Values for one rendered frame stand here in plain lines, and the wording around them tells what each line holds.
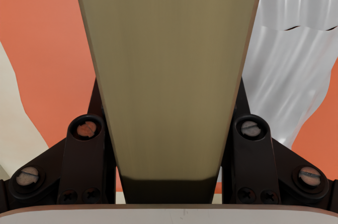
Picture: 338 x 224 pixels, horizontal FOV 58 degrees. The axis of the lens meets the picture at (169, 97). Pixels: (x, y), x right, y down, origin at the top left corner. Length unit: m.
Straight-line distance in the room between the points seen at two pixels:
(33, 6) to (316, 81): 0.17
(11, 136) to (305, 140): 0.24
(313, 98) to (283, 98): 0.02
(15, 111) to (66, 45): 0.08
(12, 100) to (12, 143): 0.06
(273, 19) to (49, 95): 0.15
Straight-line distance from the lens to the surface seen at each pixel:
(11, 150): 0.30
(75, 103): 0.23
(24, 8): 0.19
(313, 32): 0.19
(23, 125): 0.26
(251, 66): 0.19
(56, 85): 0.22
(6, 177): 0.33
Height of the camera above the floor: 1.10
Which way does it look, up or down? 44 degrees down
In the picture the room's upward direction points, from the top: 180 degrees counter-clockwise
